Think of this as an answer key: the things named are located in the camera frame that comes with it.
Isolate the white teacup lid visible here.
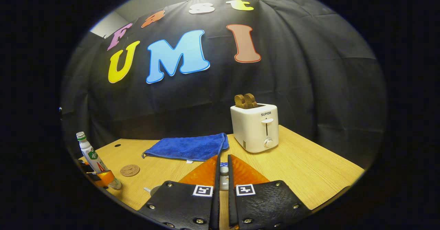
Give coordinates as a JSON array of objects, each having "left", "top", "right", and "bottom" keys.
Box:
[{"left": 220, "top": 161, "right": 229, "bottom": 191}]

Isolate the black backdrop cloth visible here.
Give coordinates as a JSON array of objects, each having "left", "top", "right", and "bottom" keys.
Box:
[{"left": 60, "top": 0, "right": 387, "bottom": 170}]

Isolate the round wooden coaster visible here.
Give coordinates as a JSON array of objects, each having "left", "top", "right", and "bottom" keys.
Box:
[{"left": 120, "top": 164, "right": 140, "bottom": 177}]

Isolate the white toaster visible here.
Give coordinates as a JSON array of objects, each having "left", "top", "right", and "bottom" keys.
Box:
[{"left": 230, "top": 103, "right": 279, "bottom": 154}]

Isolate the blue towel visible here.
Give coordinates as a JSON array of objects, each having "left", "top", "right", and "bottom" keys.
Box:
[{"left": 142, "top": 133, "right": 229, "bottom": 162}]

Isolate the white water bottle green label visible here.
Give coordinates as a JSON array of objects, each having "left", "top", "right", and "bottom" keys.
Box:
[{"left": 76, "top": 131, "right": 122, "bottom": 190}]

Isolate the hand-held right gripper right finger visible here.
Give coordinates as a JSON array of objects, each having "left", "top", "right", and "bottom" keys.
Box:
[{"left": 228, "top": 154, "right": 311, "bottom": 230}]

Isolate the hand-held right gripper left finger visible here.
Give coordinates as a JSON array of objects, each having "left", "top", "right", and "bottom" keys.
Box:
[{"left": 138, "top": 154, "right": 220, "bottom": 230}]

